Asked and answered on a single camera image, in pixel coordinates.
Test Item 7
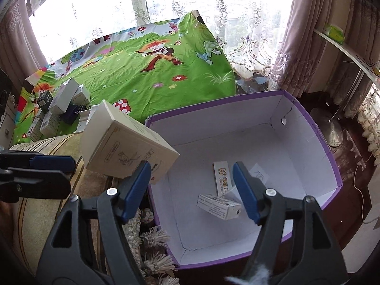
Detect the small white printed box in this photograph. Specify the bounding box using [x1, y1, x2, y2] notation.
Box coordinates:
[197, 194, 242, 221]

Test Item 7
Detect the silver round stand base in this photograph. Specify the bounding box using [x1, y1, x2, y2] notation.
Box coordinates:
[310, 106, 344, 148]

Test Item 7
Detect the dark blue box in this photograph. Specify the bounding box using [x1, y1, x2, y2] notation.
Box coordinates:
[60, 103, 80, 126]

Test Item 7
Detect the mauve patterned curtain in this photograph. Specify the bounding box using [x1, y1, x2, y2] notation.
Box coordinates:
[0, 0, 48, 75]
[266, 0, 380, 111]

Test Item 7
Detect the beige cardboard box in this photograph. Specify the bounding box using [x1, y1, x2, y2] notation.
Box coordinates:
[80, 99, 180, 185]

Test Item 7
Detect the white curved shelf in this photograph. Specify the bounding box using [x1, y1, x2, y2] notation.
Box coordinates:
[313, 27, 380, 81]

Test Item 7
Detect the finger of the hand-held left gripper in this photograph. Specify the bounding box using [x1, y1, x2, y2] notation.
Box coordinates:
[0, 169, 72, 204]
[0, 151, 76, 173]

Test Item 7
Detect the black small box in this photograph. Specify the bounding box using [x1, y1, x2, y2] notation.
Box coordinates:
[37, 91, 54, 114]

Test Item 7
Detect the white cube box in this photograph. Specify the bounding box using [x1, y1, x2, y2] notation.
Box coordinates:
[72, 83, 91, 106]

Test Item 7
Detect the green cartoon printed cloth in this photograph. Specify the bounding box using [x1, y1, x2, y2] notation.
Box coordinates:
[12, 10, 237, 143]

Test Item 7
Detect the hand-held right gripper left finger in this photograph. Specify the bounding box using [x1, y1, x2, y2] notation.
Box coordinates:
[36, 160, 152, 285]

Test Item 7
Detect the white grey small box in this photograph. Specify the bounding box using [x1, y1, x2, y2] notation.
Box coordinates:
[39, 112, 61, 136]

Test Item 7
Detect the white paper slip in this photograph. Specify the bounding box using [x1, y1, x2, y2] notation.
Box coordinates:
[249, 163, 269, 185]

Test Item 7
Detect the white cable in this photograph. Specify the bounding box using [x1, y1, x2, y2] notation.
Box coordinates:
[353, 154, 380, 224]

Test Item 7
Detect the cream lace curtain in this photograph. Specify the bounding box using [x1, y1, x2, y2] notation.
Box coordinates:
[356, 85, 380, 167]

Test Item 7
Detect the green tissue pack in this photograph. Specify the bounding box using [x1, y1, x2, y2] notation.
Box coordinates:
[323, 23, 347, 44]

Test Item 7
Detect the striped tasselled blanket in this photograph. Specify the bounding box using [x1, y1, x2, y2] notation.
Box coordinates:
[8, 133, 181, 285]

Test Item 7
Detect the white embroidered sheer curtain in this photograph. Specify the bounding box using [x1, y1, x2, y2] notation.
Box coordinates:
[28, 0, 297, 81]

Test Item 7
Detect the silver white tall box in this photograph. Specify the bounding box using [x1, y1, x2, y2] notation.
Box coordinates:
[49, 77, 79, 115]

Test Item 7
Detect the white carton with orange logo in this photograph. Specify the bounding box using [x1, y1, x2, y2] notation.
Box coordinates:
[213, 161, 238, 198]

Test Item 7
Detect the purple cardboard storage box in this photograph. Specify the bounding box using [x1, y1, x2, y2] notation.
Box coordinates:
[145, 90, 341, 271]

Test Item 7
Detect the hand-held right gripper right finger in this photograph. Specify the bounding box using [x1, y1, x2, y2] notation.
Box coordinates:
[232, 162, 351, 285]

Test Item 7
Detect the dark cabinet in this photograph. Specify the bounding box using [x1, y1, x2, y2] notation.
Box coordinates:
[0, 67, 21, 149]

